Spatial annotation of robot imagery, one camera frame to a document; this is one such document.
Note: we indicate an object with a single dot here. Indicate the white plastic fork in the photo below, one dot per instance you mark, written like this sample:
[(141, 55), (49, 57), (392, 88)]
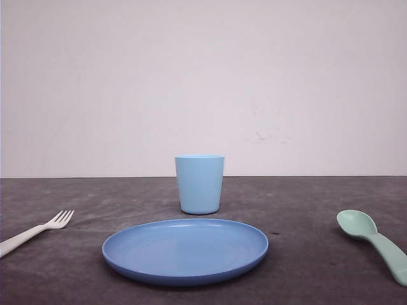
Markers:
[(59, 221)]

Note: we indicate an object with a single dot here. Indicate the mint green plastic spoon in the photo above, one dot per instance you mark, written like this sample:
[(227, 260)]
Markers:
[(359, 225)]

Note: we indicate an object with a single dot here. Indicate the blue plastic plate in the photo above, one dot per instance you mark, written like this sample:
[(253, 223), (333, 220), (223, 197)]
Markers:
[(185, 252)]

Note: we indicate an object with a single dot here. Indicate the light blue plastic cup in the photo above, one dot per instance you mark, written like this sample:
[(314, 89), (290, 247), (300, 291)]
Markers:
[(199, 180)]

